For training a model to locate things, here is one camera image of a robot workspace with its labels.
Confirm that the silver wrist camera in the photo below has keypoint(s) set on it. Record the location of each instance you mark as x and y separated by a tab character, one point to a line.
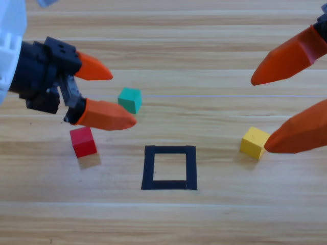
47	2

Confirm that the black tape square outline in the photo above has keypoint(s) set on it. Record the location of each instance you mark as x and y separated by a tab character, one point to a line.
148	168

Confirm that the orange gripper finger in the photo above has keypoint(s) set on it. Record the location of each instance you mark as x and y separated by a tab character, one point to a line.
288	61
299	135
93	69
107	116

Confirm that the yellow wooden cube block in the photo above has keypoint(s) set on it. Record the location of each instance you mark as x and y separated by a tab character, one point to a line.
253	143

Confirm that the red wooden cube block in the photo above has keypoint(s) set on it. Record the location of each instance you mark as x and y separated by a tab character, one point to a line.
83	143

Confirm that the green wooden cube block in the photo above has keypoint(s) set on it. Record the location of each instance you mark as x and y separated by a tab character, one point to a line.
130	98

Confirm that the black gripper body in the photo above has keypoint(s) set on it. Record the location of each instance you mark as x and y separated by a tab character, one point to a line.
323	26
38	71

